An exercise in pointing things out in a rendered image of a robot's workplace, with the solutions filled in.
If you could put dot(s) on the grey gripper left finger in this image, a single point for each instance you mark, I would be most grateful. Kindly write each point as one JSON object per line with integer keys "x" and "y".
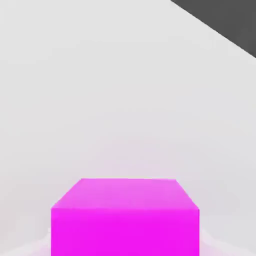
{"x": 43, "y": 248}

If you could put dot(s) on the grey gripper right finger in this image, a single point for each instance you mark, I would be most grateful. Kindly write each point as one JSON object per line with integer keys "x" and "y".
{"x": 208, "y": 249}

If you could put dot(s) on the small magenta cube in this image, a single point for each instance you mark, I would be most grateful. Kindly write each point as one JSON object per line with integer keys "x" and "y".
{"x": 125, "y": 230}

